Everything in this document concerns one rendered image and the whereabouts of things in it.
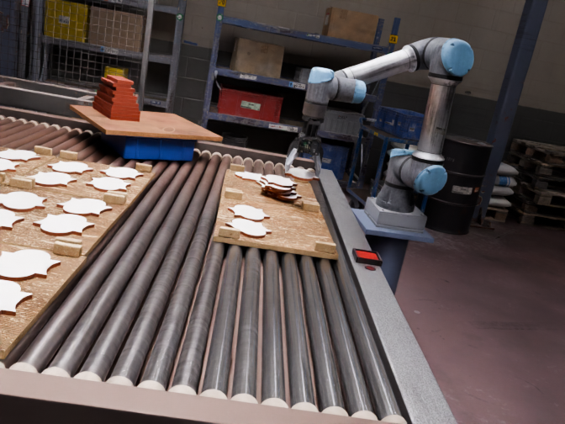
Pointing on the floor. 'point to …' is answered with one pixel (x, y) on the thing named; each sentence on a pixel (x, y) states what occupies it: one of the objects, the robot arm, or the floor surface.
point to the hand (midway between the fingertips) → (301, 173)
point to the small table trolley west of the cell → (377, 166)
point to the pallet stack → (537, 183)
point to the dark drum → (457, 185)
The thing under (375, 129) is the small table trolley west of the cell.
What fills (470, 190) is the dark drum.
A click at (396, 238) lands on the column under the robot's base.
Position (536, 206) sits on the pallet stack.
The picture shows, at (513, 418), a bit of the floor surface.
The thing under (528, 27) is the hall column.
